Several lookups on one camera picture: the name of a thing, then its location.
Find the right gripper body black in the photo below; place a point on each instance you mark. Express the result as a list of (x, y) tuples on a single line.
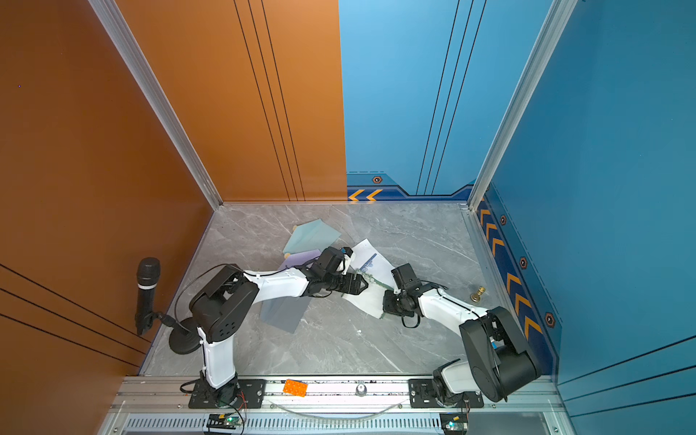
[(394, 304)]

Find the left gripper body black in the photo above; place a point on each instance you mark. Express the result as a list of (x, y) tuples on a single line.
[(343, 284)]

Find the green bordered letter paper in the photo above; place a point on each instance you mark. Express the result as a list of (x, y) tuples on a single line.
[(371, 300)]

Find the grey envelope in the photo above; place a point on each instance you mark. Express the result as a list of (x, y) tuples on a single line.
[(284, 313)]

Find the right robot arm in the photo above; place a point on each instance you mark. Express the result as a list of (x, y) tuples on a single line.
[(498, 358)]

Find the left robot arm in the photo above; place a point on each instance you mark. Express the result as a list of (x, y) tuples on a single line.
[(220, 308)]

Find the blue floral letter paper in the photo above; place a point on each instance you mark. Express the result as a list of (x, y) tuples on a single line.
[(376, 269)]

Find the teal envelope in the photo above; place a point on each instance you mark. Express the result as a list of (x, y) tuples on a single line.
[(311, 236)]

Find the purple envelope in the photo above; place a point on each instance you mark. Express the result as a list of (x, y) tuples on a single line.
[(299, 259)]

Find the plain white paper sheet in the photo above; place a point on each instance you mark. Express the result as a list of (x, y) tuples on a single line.
[(364, 253)]

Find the small brass chess piece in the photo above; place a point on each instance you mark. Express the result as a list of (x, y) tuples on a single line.
[(477, 295)]

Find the orange lego brick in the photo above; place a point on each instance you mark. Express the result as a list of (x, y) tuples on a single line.
[(295, 388)]

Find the right green circuit board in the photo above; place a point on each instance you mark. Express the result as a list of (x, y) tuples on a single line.
[(454, 423)]

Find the green circuit board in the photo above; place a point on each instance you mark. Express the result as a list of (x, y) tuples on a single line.
[(225, 423), (454, 423)]

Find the black microphone on stand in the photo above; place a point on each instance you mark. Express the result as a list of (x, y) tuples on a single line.
[(184, 338)]

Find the left green circuit board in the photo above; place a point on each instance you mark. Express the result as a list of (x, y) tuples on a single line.
[(225, 423)]

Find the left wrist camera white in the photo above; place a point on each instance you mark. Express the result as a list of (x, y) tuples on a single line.
[(349, 256)]

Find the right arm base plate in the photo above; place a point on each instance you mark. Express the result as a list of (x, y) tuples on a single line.
[(429, 393)]

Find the silver knob on rail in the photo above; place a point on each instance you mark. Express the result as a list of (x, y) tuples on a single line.
[(361, 390)]

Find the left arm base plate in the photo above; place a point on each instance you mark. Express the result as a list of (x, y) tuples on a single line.
[(237, 394)]

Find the aluminium front rail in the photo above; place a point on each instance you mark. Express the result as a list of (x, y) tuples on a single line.
[(325, 394)]

